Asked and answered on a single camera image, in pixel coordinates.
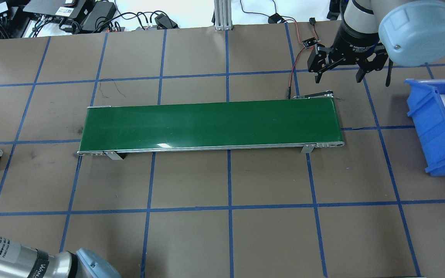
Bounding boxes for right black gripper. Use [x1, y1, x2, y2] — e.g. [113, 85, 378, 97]
[307, 21, 389, 84]

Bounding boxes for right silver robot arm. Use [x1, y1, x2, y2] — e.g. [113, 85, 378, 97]
[307, 0, 445, 83]

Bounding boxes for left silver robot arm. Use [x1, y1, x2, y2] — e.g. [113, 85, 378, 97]
[0, 236, 121, 278]

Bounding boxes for small black sensor board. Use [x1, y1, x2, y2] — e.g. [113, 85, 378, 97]
[302, 37, 320, 49]

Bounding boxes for green conveyor belt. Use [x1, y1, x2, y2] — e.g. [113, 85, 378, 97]
[76, 97, 345, 160]

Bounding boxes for blue plastic bin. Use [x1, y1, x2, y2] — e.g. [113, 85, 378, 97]
[406, 79, 445, 176]

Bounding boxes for black power adapter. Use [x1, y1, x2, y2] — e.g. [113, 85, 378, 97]
[80, 1, 117, 34]

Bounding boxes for red black wire cable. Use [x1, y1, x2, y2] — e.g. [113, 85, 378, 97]
[240, 0, 320, 100]

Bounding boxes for aluminium frame post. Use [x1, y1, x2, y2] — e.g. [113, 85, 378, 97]
[213, 0, 233, 31]

